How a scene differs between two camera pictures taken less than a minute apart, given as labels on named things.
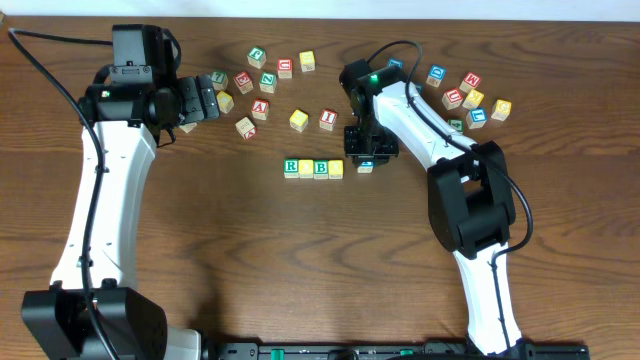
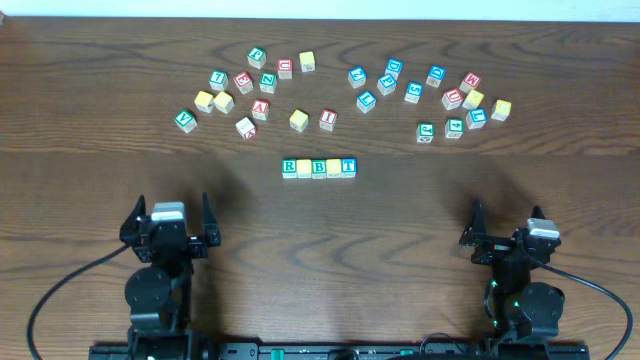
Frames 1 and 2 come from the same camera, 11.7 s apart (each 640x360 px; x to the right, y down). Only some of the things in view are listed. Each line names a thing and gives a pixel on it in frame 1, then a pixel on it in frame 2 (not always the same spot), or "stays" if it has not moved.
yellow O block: [335, 169] stays
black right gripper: [355, 153] to [495, 246]
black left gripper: [189, 100] to [170, 239]
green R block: [291, 168] stays
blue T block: [365, 168] to [348, 167]
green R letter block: [257, 57] stays
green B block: [320, 170] stays
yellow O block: [306, 169] stays
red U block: [285, 68] stays
